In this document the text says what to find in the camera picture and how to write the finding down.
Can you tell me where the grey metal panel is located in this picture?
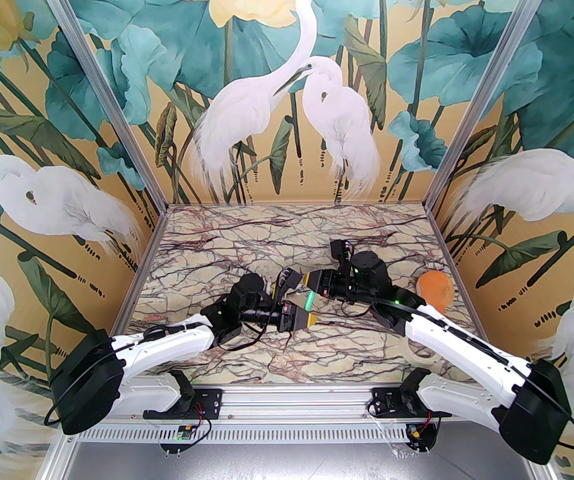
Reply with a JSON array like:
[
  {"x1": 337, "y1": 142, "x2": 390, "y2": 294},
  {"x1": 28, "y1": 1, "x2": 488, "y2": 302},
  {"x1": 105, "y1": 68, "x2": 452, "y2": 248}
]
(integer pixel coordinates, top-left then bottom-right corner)
[{"x1": 42, "y1": 440, "x2": 552, "y2": 480}]

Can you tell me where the white masking tape roll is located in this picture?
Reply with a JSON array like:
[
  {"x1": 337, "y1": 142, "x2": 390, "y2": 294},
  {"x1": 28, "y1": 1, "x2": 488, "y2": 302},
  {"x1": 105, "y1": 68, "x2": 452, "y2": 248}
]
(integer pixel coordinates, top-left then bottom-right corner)
[{"x1": 399, "y1": 335, "x2": 440, "y2": 366}]

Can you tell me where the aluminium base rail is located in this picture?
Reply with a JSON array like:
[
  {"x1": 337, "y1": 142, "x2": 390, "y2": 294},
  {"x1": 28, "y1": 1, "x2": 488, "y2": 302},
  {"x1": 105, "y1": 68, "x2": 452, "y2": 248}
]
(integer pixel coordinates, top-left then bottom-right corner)
[{"x1": 74, "y1": 387, "x2": 535, "y2": 421}]

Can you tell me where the white perforated cable tray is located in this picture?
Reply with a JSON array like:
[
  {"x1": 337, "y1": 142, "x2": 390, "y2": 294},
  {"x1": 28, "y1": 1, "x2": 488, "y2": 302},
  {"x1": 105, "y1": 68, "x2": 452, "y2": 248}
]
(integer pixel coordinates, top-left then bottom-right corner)
[{"x1": 67, "y1": 420, "x2": 472, "y2": 444}]

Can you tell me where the orange round sponge ball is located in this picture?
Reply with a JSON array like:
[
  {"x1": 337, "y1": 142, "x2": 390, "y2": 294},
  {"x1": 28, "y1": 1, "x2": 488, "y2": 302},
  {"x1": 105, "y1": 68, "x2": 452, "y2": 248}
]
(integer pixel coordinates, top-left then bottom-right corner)
[{"x1": 417, "y1": 269, "x2": 455, "y2": 314}]

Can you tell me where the aluminium corner post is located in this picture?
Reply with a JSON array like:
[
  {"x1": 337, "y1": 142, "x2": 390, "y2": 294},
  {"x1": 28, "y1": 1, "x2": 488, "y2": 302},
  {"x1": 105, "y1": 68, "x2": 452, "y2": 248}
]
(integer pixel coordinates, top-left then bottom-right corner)
[
  {"x1": 34, "y1": 0, "x2": 172, "y2": 209},
  {"x1": 424, "y1": 0, "x2": 560, "y2": 211}
]

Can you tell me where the clear plastic bag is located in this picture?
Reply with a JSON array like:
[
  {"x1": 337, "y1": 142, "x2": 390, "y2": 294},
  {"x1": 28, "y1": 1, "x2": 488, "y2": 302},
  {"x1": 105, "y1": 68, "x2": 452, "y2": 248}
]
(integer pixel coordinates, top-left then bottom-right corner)
[{"x1": 389, "y1": 440, "x2": 420, "y2": 464}]

